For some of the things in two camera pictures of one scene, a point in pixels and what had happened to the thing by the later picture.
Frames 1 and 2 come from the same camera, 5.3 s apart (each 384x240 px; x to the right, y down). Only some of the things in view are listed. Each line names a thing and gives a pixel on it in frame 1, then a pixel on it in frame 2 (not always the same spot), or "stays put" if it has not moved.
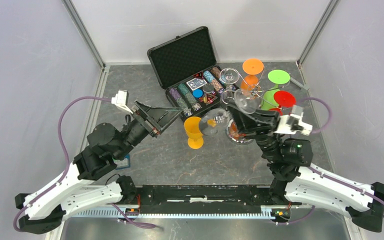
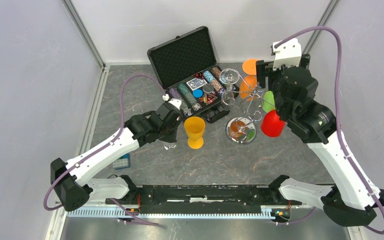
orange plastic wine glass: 251,67 stays put
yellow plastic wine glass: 192,127 stays put
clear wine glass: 228,76 stays put
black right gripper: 262,123 -> 266,69
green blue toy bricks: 124,163 stays put
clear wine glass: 247,100 -> 168,146
